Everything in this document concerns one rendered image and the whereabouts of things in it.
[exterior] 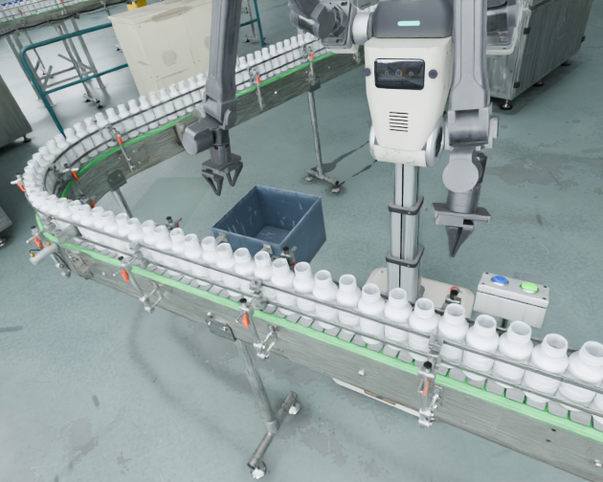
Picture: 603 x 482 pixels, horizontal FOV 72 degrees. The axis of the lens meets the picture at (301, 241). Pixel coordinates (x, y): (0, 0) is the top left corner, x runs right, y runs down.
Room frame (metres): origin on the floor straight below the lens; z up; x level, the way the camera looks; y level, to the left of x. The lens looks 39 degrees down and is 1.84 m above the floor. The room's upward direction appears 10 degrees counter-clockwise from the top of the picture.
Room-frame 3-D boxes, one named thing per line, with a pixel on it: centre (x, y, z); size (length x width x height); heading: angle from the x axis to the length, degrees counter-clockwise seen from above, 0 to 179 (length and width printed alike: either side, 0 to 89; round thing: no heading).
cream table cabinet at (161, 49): (5.16, 0.95, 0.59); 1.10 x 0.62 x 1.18; 126
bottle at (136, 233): (1.07, 0.49, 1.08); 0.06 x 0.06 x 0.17
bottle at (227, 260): (0.86, 0.21, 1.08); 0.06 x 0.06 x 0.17
